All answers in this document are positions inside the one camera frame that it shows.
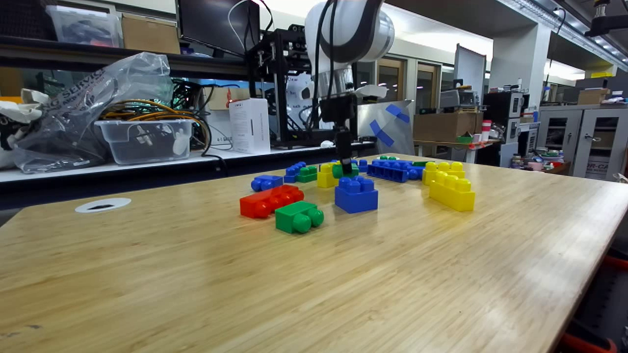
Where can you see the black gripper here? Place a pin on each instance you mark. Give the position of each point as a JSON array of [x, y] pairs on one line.
[[338, 111]]

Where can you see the green square toy block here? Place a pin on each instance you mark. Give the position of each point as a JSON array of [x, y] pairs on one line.
[[298, 217], [334, 171]]

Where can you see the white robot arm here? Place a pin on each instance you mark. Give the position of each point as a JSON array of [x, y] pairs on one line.
[[383, 36]]

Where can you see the yellow toy block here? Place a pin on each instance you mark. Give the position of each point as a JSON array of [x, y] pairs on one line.
[[451, 191], [324, 177], [444, 167]]

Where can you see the long blue toy block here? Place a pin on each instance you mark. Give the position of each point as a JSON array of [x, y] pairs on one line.
[[389, 173], [379, 164]]

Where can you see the small green toy block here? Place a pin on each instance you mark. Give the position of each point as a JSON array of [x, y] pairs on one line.
[[420, 162], [389, 158], [308, 173]]

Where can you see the blue square toy block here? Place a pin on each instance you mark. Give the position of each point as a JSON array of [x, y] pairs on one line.
[[355, 195]]

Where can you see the wide blue toy block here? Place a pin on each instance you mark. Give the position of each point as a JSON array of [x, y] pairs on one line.
[[414, 171]]

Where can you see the red toy block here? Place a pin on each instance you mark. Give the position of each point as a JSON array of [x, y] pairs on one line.
[[271, 201]]

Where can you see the white cardboard box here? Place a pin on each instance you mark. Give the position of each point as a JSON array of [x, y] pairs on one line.
[[247, 124]]

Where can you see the large brown cardboard box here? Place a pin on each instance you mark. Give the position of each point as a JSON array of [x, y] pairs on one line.
[[446, 126]]

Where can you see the white standing panel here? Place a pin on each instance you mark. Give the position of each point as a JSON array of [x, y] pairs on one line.
[[469, 69]]

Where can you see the black equipment box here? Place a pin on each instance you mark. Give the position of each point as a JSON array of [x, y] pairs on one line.
[[503, 109]]

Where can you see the black monitor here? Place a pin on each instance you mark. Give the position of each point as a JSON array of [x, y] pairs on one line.
[[216, 26]]

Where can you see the clear plastic container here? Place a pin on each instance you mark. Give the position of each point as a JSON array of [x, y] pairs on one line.
[[145, 140]]

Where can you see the white topped side bench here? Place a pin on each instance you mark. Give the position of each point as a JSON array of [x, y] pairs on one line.
[[130, 179]]

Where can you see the grey metal cabinet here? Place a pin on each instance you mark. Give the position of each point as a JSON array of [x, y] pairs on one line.
[[581, 140]]

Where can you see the small brown cardboard box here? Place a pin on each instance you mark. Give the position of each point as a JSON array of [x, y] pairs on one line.
[[591, 97]]

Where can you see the clear plastic bag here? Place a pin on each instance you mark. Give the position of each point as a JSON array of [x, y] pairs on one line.
[[79, 111]]

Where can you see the clear plastic storage bin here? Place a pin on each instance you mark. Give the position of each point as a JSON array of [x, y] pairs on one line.
[[83, 24]]

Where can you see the red chair base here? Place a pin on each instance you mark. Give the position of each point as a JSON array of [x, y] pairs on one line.
[[589, 344]]

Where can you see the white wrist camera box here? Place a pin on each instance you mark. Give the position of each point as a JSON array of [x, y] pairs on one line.
[[371, 91]]

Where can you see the black 3D printer frame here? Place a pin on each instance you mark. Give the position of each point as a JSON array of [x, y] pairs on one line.
[[281, 99]]

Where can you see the black wall shelf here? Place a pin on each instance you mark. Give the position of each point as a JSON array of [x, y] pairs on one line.
[[65, 56]]

